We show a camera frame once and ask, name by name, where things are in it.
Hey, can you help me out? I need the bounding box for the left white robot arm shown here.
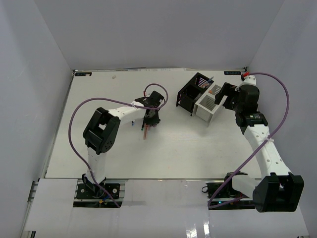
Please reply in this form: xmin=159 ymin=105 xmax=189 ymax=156
xmin=83 ymin=91 xmax=165 ymax=198

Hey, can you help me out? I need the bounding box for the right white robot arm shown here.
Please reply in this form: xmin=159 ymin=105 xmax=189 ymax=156
xmin=210 ymin=83 xmax=304 ymax=213

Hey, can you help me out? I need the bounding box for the tan pen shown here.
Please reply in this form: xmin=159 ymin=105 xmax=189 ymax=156
xmin=143 ymin=124 xmax=148 ymax=140

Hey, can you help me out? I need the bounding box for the right blue table label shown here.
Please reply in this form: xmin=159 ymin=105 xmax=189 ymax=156
xmin=224 ymin=71 xmax=241 ymax=75

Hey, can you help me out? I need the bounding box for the blue table label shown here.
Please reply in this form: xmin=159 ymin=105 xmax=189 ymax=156
xmin=224 ymin=71 xmax=241 ymax=75
xmin=74 ymin=72 xmax=92 ymax=77

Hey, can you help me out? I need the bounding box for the white slotted container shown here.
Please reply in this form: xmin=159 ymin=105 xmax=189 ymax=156
xmin=193 ymin=83 xmax=226 ymax=126

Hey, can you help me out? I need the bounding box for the black slotted container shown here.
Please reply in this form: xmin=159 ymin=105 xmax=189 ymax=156
xmin=176 ymin=72 xmax=214 ymax=115

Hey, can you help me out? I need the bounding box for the left blue table label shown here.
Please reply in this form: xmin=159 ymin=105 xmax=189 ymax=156
xmin=74 ymin=72 xmax=92 ymax=77

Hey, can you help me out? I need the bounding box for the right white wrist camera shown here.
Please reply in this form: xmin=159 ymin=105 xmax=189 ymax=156
xmin=240 ymin=72 xmax=257 ymax=86

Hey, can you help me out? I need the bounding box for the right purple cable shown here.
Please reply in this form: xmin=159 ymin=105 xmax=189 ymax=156
xmin=207 ymin=71 xmax=290 ymax=208

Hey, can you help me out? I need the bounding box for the purple cable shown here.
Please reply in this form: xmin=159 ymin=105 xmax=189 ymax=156
xmin=68 ymin=83 xmax=169 ymax=208
xmin=207 ymin=71 xmax=290 ymax=208

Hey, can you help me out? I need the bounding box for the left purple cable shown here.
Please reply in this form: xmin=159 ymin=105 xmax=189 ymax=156
xmin=68 ymin=83 xmax=169 ymax=208

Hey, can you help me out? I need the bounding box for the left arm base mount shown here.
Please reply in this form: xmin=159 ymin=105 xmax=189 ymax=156
xmin=73 ymin=174 xmax=125 ymax=208

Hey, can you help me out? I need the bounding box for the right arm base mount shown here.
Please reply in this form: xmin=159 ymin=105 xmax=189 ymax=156
xmin=201 ymin=172 xmax=255 ymax=210

